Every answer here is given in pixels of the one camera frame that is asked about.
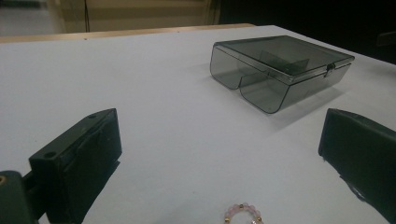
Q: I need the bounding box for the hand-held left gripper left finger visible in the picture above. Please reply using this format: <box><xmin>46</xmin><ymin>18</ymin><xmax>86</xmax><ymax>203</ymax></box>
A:
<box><xmin>28</xmin><ymin>107</ymin><xmax>123</xmax><ymax>224</ymax></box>

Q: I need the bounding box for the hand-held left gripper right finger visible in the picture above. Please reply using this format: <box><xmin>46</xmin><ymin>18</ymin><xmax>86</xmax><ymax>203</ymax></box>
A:
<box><xmin>318</xmin><ymin>107</ymin><xmax>396</xmax><ymax>224</ymax></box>

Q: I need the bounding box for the transparent grey compartment box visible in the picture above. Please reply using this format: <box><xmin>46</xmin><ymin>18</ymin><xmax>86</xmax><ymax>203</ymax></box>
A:
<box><xmin>209</xmin><ymin>35</ymin><xmax>356</xmax><ymax>115</ymax></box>

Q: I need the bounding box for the pink bead bracelet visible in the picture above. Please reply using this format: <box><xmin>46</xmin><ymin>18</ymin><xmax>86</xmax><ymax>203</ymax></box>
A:
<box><xmin>223</xmin><ymin>202</ymin><xmax>265</xmax><ymax>224</ymax></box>

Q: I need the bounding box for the black cable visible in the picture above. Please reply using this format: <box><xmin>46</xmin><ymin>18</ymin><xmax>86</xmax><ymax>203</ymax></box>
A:
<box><xmin>83</xmin><ymin>0</ymin><xmax>92</xmax><ymax>33</ymax></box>

